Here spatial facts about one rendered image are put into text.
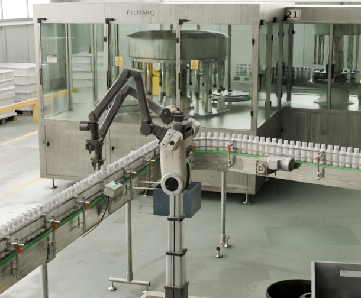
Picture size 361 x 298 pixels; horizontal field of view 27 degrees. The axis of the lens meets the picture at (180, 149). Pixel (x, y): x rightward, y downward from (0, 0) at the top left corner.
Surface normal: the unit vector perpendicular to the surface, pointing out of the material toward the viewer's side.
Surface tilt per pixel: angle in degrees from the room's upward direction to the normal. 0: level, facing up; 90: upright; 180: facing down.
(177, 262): 90
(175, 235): 90
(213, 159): 90
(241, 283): 0
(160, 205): 90
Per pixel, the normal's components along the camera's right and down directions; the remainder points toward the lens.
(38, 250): 0.96, 0.06
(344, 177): -0.56, 0.18
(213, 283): 0.00, -0.98
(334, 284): -0.17, 0.18
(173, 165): -0.29, 0.37
